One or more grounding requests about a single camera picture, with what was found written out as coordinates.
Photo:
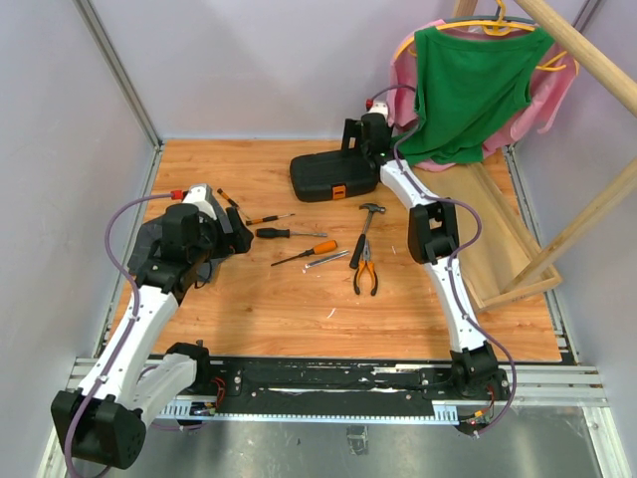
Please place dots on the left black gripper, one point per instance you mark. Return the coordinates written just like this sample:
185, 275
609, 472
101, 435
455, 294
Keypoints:
242, 236

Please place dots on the orange-black precision screwdriver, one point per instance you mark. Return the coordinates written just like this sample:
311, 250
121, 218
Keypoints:
267, 219

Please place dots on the aluminium frame rail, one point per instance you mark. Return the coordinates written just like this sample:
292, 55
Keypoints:
97, 29

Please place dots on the wooden tray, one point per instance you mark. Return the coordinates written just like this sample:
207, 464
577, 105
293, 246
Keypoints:
505, 245

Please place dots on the claw hammer black handle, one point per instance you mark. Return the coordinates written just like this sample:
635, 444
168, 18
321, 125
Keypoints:
371, 209

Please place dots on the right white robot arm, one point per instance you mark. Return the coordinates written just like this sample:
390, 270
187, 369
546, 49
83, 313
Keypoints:
433, 242

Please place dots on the small brown-handled screwdriver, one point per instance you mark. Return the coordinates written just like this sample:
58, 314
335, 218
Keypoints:
232, 203

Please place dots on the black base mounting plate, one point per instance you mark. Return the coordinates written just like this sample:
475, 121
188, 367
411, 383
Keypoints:
323, 389

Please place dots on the grey checked cloth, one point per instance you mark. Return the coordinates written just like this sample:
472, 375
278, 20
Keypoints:
147, 244

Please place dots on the green sleeveless shirt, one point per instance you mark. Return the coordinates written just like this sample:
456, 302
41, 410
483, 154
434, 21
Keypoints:
467, 90

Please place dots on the yellow clothes hanger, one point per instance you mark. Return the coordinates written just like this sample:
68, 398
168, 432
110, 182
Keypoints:
501, 25

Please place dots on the silver metal file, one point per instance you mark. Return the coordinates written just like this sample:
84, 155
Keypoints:
327, 259

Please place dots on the black-handled screwdriver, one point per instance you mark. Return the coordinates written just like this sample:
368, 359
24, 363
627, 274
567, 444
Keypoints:
274, 233

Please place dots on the orange-handled screwdriver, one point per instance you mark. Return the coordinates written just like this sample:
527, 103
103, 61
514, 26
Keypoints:
322, 248

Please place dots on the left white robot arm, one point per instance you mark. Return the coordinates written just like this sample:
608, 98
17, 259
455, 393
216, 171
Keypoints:
105, 419

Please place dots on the black plastic tool case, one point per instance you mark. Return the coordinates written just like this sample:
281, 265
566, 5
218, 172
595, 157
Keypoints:
331, 175

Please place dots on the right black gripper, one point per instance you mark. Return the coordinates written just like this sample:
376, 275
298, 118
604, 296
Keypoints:
353, 130

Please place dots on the pink shirt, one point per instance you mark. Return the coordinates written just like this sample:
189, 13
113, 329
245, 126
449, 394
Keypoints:
548, 90

